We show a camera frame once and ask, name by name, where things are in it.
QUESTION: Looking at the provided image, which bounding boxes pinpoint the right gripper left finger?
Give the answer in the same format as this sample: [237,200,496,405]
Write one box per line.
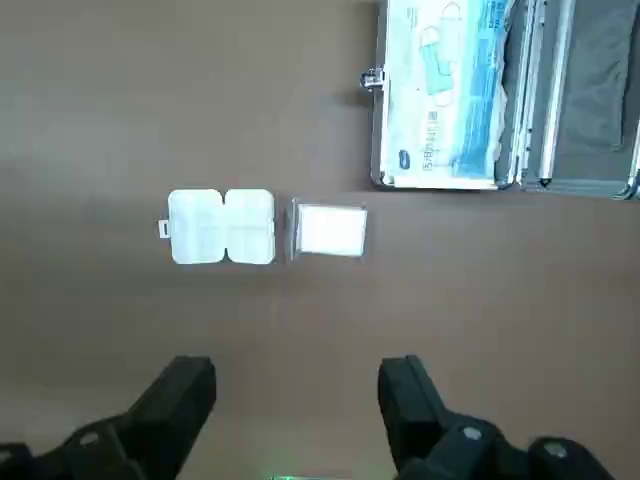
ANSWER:
[0,355,217,480]

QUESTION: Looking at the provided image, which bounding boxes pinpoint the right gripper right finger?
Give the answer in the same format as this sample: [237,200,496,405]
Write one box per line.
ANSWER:
[377,355,616,480]

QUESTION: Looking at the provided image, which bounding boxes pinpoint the translucent white medicine box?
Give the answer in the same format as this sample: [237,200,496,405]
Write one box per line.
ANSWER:
[157,187,278,267]

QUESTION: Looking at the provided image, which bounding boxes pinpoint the white triangular bandage packet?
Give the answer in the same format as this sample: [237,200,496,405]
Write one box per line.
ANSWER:
[288,196,370,262]

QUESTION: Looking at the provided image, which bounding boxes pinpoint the aluminium medical kit case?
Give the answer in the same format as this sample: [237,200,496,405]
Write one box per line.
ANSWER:
[360,0,640,201]

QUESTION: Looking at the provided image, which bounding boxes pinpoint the blue face mask packet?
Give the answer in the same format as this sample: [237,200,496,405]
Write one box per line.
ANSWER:
[381,0,515,191]

